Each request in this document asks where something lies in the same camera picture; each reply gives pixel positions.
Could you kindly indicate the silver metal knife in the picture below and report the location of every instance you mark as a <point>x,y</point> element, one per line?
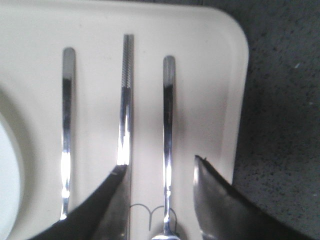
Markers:
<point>125,132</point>

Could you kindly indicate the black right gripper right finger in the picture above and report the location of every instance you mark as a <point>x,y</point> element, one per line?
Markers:
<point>223,213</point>

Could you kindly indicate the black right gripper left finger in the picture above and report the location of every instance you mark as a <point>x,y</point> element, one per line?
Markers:
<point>84,220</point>

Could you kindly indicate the cream rabbit serving tray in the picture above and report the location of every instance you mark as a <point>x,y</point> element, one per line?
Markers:
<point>211,57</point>

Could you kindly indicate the silver metal fork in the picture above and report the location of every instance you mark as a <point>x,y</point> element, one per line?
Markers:
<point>68,76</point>

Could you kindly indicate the white round plate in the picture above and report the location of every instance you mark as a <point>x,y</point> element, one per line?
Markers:
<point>11,166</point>

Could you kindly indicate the silver metal spoon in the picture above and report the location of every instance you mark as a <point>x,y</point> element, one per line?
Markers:
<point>169,75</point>

